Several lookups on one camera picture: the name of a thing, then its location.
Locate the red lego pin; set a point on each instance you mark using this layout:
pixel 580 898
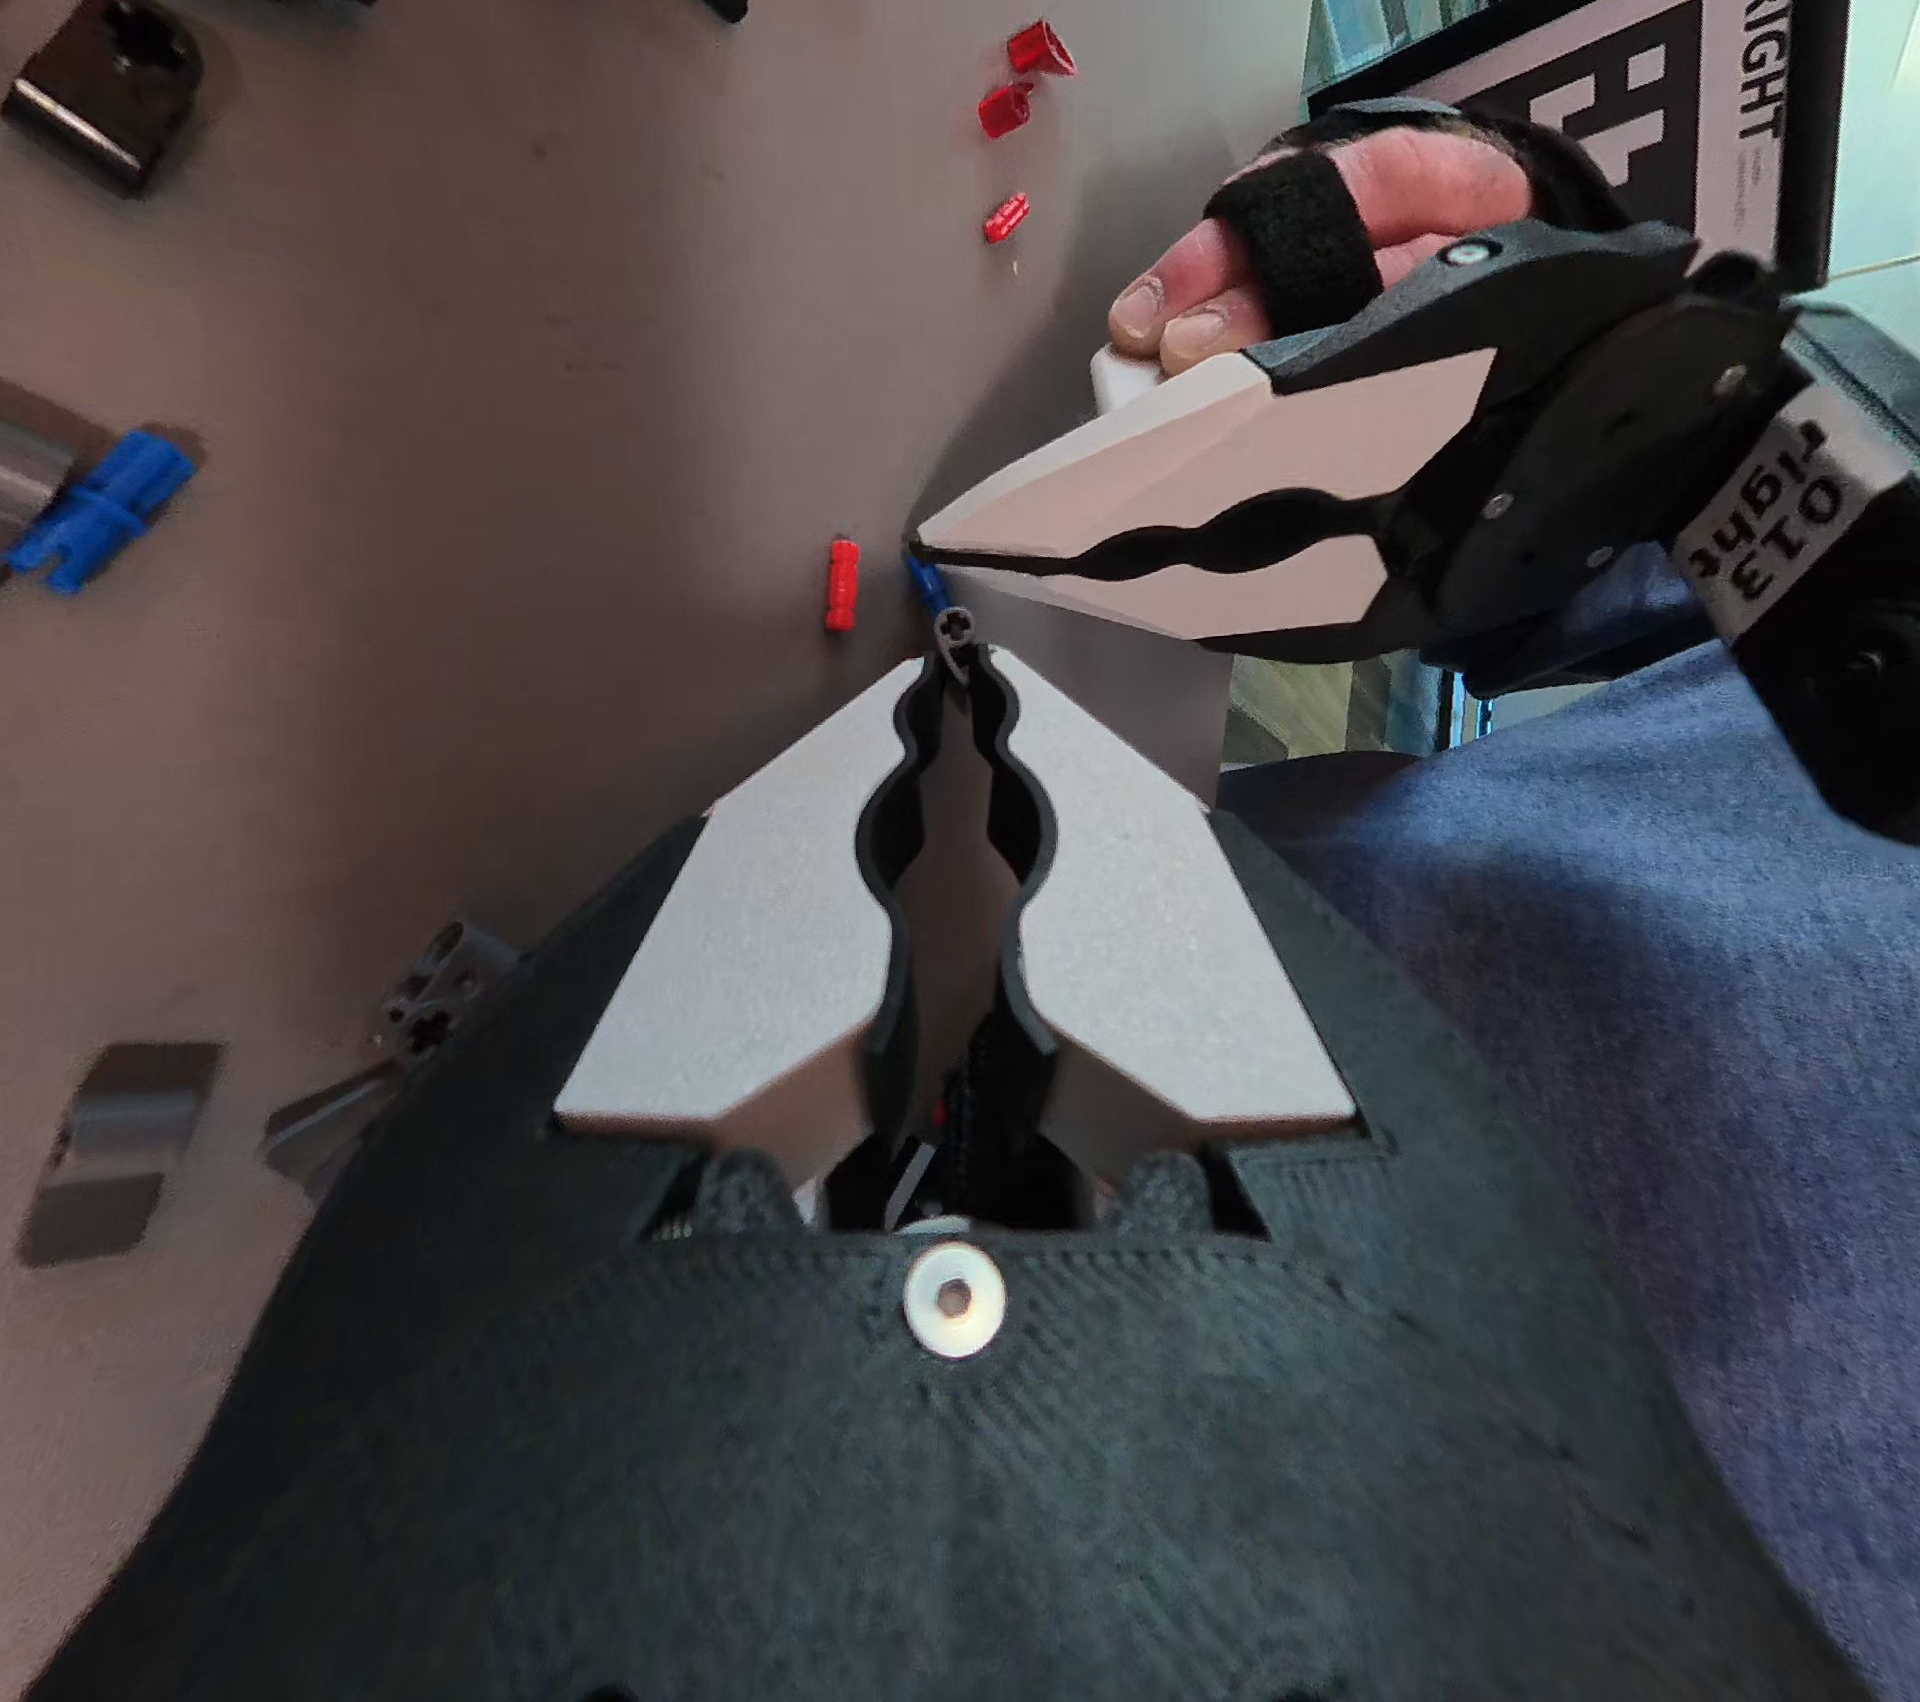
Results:
pixel 1004 216
pixel 843 584

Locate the transparent red lego piece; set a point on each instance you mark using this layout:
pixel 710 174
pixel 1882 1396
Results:
pixel 1004 108
pixel 1041 48

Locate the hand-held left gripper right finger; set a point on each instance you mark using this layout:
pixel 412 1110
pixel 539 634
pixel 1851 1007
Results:
pixel 1170 966

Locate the person's right hand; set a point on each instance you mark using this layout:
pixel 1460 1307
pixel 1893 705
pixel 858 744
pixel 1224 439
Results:
pixel 1425 187

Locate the blue lego pin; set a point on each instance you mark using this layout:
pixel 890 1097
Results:
pixel 930 584

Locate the blue lego pin connector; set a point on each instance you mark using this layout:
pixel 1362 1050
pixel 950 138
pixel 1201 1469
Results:
pixel 105 511

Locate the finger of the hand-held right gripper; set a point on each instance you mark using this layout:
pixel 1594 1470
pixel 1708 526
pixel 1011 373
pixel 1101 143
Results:
pixel 1275 600
pixel 1201 457

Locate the dark grey lego connector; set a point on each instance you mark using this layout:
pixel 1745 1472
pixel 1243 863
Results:
pixel 434 990

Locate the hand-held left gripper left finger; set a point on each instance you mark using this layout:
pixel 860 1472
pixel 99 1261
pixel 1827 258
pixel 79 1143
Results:
pixel 750 953

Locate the black lego brick with hole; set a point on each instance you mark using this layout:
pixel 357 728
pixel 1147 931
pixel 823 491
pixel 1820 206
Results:
pixel 105 82

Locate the grey lego piece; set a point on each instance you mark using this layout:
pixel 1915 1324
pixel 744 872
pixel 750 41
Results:
pixel 322 1132

